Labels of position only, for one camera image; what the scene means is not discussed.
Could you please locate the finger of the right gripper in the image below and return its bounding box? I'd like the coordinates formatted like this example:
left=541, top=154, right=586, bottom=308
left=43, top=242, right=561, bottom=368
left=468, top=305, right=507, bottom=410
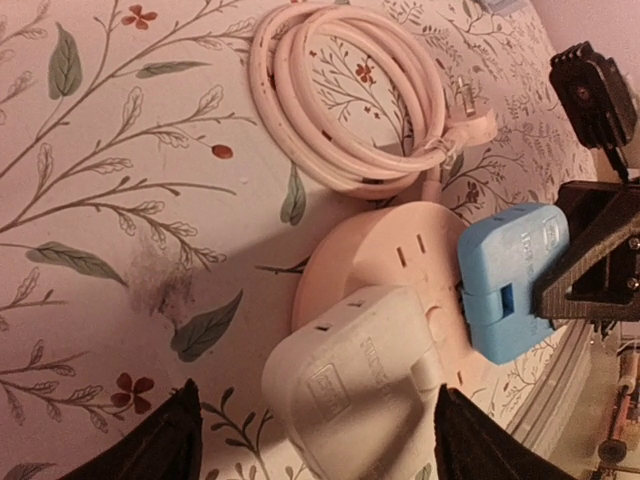
left=533, top=182, right=639, bottom=320

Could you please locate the white plug adapter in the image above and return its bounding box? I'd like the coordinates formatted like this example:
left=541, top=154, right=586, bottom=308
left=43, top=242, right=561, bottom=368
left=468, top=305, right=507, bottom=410
left=262, top=286, right=444, bottom=479

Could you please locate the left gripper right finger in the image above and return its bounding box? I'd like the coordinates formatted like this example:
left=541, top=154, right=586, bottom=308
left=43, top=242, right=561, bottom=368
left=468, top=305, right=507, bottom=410
left=434, top=385, right=572, bottom=480

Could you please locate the pink round socket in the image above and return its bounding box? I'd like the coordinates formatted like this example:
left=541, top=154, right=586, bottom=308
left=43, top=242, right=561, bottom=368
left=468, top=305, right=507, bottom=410
left=291, top=201, right=493, bottom=394

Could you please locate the cyan plug adapter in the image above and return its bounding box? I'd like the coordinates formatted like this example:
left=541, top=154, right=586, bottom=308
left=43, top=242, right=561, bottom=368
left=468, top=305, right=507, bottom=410
left=457, top=203, right=570, bottom=365

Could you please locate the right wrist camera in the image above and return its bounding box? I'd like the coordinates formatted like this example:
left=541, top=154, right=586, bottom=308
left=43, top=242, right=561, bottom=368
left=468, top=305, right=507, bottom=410
left=549, top=41, right=638, bottom=184

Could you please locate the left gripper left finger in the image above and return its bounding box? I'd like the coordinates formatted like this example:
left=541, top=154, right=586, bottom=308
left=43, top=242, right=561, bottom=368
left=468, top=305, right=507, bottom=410
left=63, top=379, right=201, bottom=480

